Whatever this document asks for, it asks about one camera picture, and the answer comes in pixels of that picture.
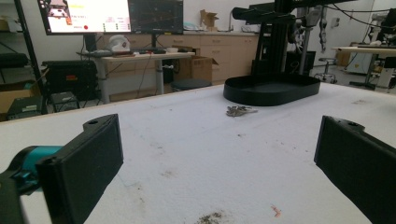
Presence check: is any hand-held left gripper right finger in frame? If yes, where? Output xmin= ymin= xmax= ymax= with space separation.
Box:
xmin=313 ymin=115 xmax=396 ymax=224

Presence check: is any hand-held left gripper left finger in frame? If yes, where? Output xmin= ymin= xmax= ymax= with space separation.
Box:
xmin=0 ymin=113 xmax=124 ymax=224

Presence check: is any black oval tray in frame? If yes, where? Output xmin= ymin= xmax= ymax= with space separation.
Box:
xmin=222 ymin=74 xmax=321 ymax=107

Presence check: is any bunch of silver keys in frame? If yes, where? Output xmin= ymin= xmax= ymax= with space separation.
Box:
xmin=225 ymin=105 xmax=259 ymax=119

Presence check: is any black flat device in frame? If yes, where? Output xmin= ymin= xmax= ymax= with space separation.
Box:
xmin=6 ymin=95 xmax=45 ymax=121

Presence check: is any black equipment case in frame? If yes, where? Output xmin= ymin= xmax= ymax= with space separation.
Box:
xmin=41 ymin=59 xmax=99 ymax=102

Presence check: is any grey rolling stool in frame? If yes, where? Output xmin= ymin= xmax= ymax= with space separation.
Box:
xmin=313 ymin=57 xmax=338 ymax=84

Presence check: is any wooden side table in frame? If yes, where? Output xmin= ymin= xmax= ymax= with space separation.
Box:
xmin=332 ymin=46 xmax=396 ymax=91

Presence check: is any black metal pole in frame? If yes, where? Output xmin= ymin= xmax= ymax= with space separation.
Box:
xmin=13 ymin=0 xmax=49 ymax=116

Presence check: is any wooden desk with white legs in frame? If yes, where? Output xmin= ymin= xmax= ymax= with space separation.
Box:
xmin=76 ymin=50 xmax=196 ymax=105

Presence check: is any white helmet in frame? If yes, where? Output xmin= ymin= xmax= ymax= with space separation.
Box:
xmin=106 ymin=34 xmax=132 ymax=54

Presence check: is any black keyboard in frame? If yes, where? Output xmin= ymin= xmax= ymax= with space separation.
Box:
xmin=130 ymin=47 xmax=168 ymax=55

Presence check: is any black metal stand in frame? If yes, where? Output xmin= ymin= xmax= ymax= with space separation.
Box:
xmin=232 ymin=0 xmax=359 ymax=77

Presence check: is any bright computer monitor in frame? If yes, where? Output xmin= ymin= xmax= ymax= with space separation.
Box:
xmin=36 ymin=0 xmax=133 ymax=35

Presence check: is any brown cardboard box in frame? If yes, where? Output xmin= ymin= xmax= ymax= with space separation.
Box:
xmin=174 ymin=46 xmax=219 ymax=82

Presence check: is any dark computer monitor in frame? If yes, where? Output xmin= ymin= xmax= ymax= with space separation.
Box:
xmin=128 ymin=0 xmax=185 ymax=35

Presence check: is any wooden cabinet row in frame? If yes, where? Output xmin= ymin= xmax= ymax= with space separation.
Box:
xmin=99 ymin=31 xmax=260 ymax=103

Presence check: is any small open cardboard box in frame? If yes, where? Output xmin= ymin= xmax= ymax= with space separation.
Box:
xmin=199 ymin=8 xmax=219 ymax=32

